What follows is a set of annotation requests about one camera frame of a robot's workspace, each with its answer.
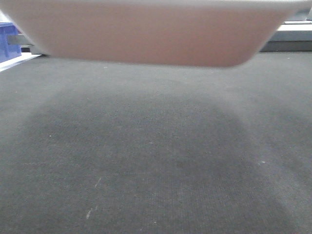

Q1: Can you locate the dark low platform edge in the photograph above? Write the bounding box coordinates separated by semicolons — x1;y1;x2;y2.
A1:
260;20;312;52

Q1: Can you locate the white plastic bin with lid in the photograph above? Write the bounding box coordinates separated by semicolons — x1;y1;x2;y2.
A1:
0;0;312;67

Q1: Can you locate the blue bin far left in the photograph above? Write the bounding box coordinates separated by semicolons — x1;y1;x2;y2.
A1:
0;21;22;63

